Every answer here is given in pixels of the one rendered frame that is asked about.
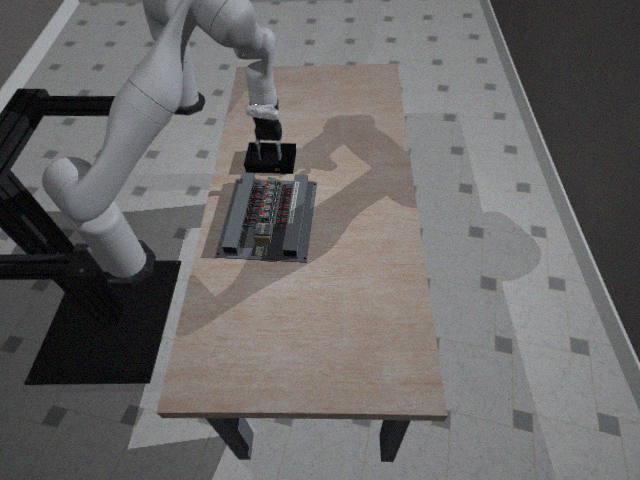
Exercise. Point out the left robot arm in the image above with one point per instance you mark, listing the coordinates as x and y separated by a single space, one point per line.
158 12

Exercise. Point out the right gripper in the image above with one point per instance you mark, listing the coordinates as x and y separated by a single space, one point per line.
262 109

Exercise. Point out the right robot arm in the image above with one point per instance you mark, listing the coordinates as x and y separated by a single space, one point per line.
139 111

